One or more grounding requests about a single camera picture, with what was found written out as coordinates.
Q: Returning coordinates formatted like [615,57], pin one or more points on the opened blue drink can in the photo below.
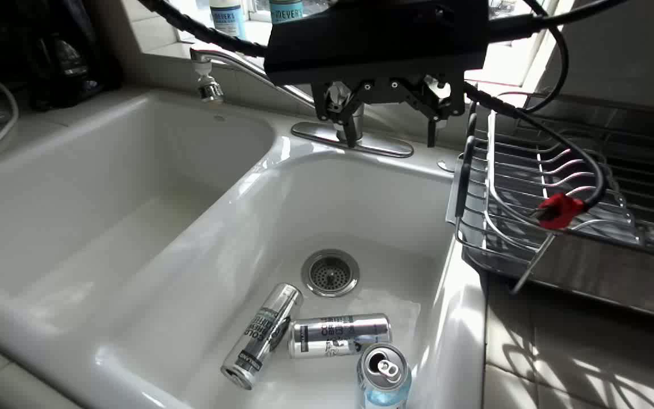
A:
[385,375]

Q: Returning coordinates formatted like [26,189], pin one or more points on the metal drain strainer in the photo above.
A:
[329,273]

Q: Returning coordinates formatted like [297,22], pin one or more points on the teal label dish soap bottle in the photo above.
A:
[286,10]

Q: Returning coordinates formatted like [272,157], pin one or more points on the white double basin sink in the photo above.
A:
[191,250]

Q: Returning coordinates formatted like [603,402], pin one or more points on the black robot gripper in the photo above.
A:
[375,35]

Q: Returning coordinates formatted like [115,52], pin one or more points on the red tape piece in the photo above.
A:
[559,210]

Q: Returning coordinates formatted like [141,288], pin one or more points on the white pump soap bottle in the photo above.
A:
[227,15]

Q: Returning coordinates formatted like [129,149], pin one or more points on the chrome sink faucet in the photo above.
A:
[358,144]

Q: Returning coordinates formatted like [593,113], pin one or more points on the black coffee maker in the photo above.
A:
[39,52]

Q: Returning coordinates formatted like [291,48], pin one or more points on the tall silver drink can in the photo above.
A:
[261,336]

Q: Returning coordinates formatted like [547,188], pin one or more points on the silver can with dark print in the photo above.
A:
[342,335]

